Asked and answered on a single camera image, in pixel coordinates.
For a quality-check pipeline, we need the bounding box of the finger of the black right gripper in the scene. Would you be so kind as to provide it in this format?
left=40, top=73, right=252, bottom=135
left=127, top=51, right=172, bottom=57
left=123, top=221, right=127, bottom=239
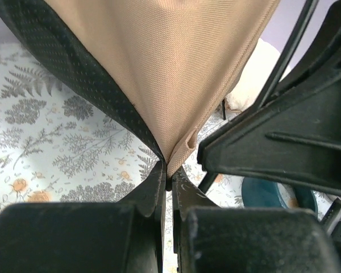
left=197, top=1, right=341, bottom=196

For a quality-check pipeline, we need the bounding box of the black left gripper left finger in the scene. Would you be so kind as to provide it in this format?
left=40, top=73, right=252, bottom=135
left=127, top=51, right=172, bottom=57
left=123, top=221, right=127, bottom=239
left=0, top=162, right=165, bottom=272

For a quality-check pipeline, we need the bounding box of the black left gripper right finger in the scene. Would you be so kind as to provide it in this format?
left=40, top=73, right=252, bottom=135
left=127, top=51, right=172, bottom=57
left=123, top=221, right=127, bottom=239
left=172, top=168, right=341, bottom=272

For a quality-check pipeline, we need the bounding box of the beige fabric pet tent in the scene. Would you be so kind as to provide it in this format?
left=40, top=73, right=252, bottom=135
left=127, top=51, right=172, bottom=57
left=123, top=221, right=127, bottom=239
left=0, top=0, right=278, bottom=175

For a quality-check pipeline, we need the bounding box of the black tent pole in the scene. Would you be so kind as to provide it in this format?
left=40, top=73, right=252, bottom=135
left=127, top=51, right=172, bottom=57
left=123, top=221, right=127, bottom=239
left=250, top=0, right=319, bottom=111

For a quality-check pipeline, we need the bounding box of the white fluffy pillow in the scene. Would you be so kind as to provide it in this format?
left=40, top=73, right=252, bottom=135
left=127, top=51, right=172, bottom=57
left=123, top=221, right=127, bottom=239
left=225, top=38, right=280, bottom=113

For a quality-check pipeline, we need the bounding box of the floral patterned mat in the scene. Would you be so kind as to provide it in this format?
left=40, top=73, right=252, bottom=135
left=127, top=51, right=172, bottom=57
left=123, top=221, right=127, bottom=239
left=0, top=42, right=333, bottom=273

